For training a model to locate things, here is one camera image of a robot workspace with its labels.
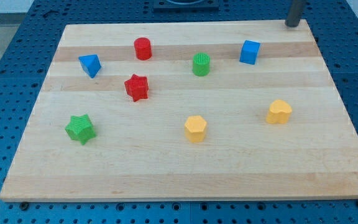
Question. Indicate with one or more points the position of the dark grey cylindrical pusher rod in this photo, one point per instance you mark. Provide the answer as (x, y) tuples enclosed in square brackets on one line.
[(294, 13)]

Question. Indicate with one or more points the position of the yellow heart block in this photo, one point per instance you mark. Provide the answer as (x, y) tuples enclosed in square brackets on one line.
[(279, 112)]

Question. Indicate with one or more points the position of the yellow hexagon block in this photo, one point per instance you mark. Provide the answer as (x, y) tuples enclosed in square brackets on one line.
[(195, 128)]

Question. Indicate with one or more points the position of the blue cube block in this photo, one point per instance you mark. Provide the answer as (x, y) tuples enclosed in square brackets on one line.
[(249, 52)]

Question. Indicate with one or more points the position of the green cylinder block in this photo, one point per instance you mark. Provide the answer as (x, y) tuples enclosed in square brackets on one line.
[(201, 63)]

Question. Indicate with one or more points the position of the wooden board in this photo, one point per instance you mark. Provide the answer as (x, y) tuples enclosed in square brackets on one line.
[(236, 110)]

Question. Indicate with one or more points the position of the red cylinder block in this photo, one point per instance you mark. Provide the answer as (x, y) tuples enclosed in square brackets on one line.
[(143, 49)]

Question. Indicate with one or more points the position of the red star block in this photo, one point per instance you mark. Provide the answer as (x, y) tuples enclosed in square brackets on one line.
[(137, 87)]

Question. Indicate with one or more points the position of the blue triangle block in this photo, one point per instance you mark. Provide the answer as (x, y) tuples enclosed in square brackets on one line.
[(90, 64)]

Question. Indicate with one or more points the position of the green star block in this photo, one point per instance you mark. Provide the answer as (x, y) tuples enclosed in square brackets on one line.
[(80, 128)]

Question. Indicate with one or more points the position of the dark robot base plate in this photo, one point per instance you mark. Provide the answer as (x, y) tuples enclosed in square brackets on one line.
[(185, 5)]

